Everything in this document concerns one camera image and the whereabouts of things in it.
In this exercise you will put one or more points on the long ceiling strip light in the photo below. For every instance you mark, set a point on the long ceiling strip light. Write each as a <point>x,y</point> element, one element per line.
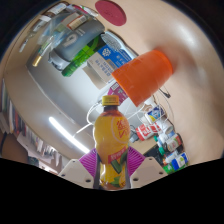
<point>66,133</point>

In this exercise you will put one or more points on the bookshelf with books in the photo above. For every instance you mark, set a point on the bookshelf with books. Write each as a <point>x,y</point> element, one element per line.
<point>20,133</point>

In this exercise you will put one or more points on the red and white can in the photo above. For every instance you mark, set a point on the red and white can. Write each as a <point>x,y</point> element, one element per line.
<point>148,131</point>

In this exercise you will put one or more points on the clear bottle with gold cap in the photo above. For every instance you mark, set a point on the clear bottle with gold cap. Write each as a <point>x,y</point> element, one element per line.
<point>45,50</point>

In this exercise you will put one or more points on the white and blue carton box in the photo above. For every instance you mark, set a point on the white and blue carton box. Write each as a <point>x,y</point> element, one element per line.
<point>101,63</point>

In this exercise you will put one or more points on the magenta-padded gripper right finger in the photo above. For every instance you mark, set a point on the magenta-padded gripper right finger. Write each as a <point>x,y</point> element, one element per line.
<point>146,171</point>

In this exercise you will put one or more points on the blue and white small carton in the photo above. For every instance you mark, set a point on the blue and white small carton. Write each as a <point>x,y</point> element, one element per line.
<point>155,114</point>

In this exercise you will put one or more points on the group of small medicine bottles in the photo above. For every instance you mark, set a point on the group of small medicine bottles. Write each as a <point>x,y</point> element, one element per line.
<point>173,150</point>

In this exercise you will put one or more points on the flat round red coaster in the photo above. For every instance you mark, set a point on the flat round red coaster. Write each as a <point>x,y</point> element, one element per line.
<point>110,12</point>

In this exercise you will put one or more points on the green plastic bottle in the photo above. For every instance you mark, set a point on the green plastic bottle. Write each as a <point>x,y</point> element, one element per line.
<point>80,58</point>

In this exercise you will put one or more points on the orange juice drink bottle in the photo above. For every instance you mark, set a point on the orange juice drink bottle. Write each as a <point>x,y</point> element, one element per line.
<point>111,136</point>

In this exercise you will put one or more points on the orange plastic cup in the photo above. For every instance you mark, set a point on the orange plastic cup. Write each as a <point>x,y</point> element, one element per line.
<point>144,77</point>

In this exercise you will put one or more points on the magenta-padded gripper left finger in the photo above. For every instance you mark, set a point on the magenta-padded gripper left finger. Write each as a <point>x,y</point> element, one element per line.
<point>75,174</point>

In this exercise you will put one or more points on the magenta and white small box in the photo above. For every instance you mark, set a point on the magenta and white small box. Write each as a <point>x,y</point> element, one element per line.
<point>117,91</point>

